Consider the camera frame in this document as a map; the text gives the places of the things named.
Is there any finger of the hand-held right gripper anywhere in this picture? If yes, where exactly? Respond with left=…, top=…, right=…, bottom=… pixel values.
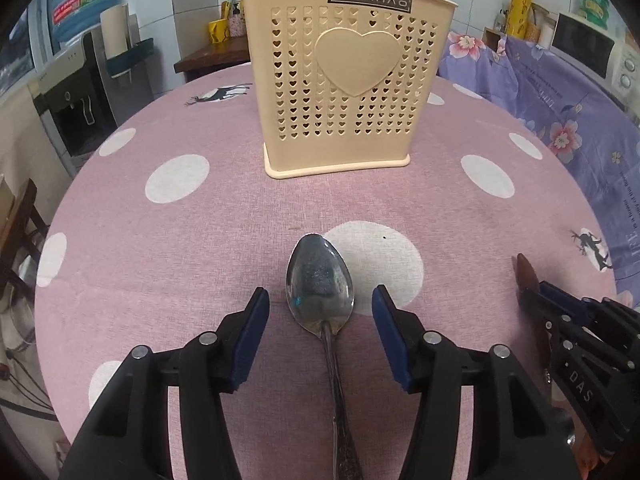
left=520, top=285, right=633, bottom=458
left=537, top=281, right=640, bottom=356

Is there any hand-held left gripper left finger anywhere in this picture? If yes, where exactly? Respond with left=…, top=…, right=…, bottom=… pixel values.
left=59, top=286, right=271, bottom=480

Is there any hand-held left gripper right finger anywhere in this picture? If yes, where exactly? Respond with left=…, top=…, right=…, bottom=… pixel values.
left=371, top=284, right=581, bottom=480

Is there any metal spoon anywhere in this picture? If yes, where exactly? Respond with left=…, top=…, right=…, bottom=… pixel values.
left=285, top=233, right=363, bottom=480

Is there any beige perforated utensil holder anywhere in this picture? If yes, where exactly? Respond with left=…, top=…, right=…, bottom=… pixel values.
left=236, top=0, right=458, bottom=180

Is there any purple floral cloth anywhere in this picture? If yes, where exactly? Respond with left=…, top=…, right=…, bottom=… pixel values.
left=437, top=30, right=640, bottom=311

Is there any wooden chair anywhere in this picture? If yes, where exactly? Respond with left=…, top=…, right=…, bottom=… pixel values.
left=0, top=177, right=51, bottom=306

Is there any white microwave oven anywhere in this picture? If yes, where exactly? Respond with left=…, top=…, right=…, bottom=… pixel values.
left=550, top=11, right=640, bottom=111

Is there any small wooden box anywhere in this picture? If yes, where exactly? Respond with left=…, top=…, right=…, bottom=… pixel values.
left=482, top=27, right=508, bottom=56

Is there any tan woven container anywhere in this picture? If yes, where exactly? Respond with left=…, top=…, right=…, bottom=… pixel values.
left=530, top=2, right=558, bottom=46

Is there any dark wooden side table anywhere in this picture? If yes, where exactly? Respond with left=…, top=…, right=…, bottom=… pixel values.
left=174, top=42, right=253, bottom=83

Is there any yellow printed roll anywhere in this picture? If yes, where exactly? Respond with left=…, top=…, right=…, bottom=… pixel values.
left=507, top=0, right=533, bottom=38

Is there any water dispenser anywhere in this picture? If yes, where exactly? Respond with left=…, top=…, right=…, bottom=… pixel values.
left=32, top=35, right=118, bottom=158

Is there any green packet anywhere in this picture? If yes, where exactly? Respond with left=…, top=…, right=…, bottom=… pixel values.
left=577, top=0, right=613, bottom=28

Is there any yellow cup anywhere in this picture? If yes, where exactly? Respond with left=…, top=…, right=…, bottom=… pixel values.
left=207, top=19, right=231, bottom=45

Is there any cream flat board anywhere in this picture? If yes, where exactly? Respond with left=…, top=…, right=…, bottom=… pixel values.
left=100, top=4, right=132, bottom=58

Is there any blue water bottle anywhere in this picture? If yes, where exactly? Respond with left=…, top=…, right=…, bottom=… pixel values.
left=47, top=0, right=121, bottom=43

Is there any black cable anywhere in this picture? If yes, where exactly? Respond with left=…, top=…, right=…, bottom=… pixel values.
left=0, top=345, right=56, bottom=411

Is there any dark blue wall holder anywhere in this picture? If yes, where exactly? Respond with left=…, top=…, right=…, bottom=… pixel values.
left=107, top=39, right=156, bottom=78

